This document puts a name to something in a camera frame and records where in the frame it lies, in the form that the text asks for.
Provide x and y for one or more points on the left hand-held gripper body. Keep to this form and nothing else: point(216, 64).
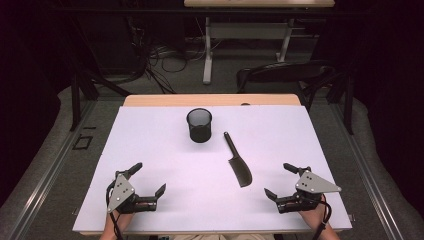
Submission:
point(121, 193)

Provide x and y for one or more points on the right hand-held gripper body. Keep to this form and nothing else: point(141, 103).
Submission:
point(311, 185)

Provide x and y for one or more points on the person's left hand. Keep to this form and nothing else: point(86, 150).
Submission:
point(124, 219)

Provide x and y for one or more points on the person's right hand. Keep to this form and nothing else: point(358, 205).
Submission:
point(311, 216)

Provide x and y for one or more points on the white table cover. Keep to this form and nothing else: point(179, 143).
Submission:
point(186, 173)

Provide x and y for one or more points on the black mesh pen cup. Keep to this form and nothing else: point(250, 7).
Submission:
point(200, 131)

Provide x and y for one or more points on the black metal stand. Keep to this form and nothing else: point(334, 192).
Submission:
point(78, 96)
point(348, 103)

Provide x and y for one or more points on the black chair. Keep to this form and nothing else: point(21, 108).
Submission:
point(283, 75)

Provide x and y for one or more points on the wooden table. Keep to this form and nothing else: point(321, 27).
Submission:
point(200, 100)

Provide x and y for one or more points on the white-framed wooden desk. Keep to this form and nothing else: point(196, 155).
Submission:
point(246, 31)

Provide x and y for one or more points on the aluminium floor rail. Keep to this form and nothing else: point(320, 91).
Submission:
point(50, 170)
point(370, 173)

